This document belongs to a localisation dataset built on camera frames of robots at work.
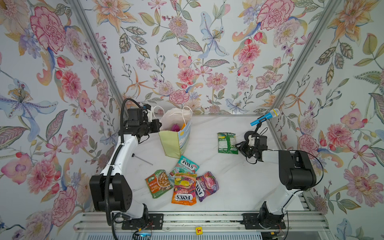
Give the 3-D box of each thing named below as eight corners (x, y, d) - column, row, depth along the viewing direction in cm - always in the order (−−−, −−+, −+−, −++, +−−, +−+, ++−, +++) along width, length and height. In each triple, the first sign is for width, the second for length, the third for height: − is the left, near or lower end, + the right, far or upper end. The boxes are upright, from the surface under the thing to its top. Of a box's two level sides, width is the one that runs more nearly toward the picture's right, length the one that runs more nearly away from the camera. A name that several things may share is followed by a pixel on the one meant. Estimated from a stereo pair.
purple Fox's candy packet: (200, 202, 81) (200, 199, 78) (190, 183, 88) (190, 181, 85) (220, 189, 86) (221, 187, 82) (209, 173, 92) (210, 170, 89)
